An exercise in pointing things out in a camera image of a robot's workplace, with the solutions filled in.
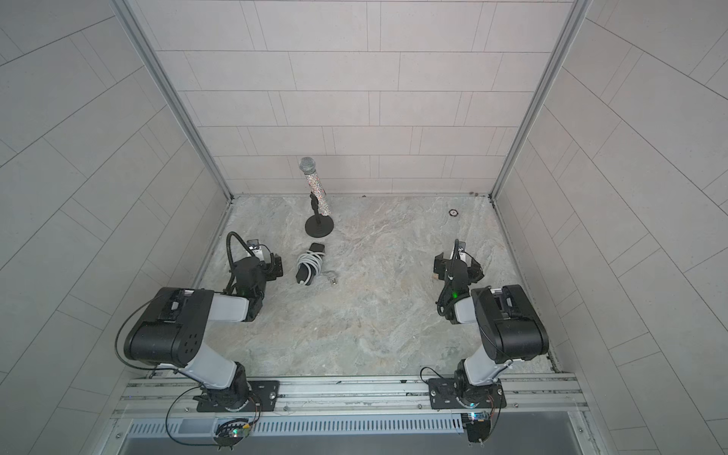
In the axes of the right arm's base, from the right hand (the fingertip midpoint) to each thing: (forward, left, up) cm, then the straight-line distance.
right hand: (457, 252), depth 94 cm
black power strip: (-6, +51, +2) cm, 51 cm away
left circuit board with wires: (-45, +64, -2) cm, 78 cm away
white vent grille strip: (-44, +49, -4) cm, 66 cm away
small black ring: (+21, -5, -4) cm, 22 cm away
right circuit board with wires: (-47, +5, -6) cm, 47 cm away
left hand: (+4, +64, +2) cm, 64 cm away
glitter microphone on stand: (+17, +48, -1) cm, 50 cm away
